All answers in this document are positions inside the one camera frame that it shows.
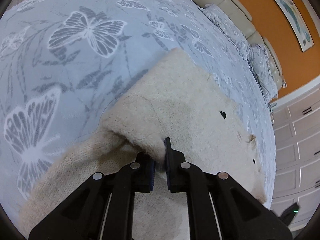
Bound cream knit sweater black hearts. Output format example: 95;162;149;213
18;48;266;239

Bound white panelled wardrobe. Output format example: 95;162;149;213
271;78;319;231

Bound right grey floral pillow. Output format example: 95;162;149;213
247;43;278;104

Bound grey floral pillow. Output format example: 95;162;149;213
247;43;278;104
200;4;249;60

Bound grey butterfly print bedspread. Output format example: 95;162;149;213
1;0;276;225

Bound left grey floral pillow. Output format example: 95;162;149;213
200;4;249;60

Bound beige padded leather headboard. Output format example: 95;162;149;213
192;0;287;89

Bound framed wall painting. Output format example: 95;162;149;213
274;0;314;53

